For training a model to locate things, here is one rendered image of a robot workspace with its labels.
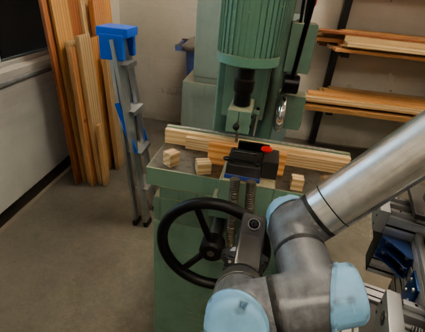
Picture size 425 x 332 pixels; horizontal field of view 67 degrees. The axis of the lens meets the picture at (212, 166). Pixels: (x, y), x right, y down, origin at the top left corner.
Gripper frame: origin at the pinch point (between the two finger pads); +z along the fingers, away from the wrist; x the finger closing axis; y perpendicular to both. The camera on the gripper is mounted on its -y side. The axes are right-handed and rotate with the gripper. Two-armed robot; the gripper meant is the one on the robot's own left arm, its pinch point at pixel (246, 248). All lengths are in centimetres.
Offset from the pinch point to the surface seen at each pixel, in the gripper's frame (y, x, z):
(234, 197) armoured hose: -10.1, -4.6, 8.7
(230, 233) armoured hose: -0.2, -4.4, 13.7
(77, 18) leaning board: -103, -135, 128
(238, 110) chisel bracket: -34.0, -8.3, 20.9
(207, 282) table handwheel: 14.0, -8.6, 14.4
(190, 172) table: -14.1, -19.1, 20.1
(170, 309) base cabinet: 38, -24, 50
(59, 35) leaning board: -82, -129, 106
